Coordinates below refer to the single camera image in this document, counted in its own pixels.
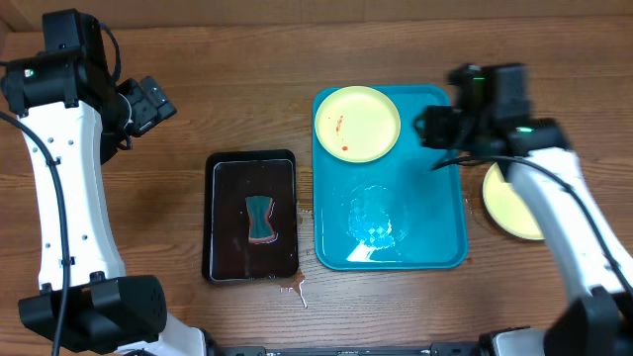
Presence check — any green orange sponge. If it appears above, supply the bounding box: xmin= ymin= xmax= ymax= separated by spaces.
xmin=245 ymin=196 xmax=277 ymax=244

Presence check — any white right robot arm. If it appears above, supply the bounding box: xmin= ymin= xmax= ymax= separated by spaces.
xmin=413 ymin=106 xmax=632 ymax=355

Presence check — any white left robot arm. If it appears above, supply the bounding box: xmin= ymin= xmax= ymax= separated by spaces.
xmin=2 ymin=48 xmax=209 ymax=355

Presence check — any yellow plate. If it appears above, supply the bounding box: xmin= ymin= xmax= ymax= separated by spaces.
xmin=482 ymin=163 xmax=544 ymax=241
xmin=315 ymin=86 xmax=402 ymax=163

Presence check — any teal plastic tray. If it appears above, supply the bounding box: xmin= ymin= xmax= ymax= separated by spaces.
xmin=313 ymin=85 xmax=468 ymax=271

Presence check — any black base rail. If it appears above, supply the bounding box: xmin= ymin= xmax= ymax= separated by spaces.
xmin=209 ymin=342 xmax=493 ymax=356

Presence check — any black water tray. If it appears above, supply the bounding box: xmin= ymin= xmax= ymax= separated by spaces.
xmin=202 ymin=149 xmax=299 ymax=284

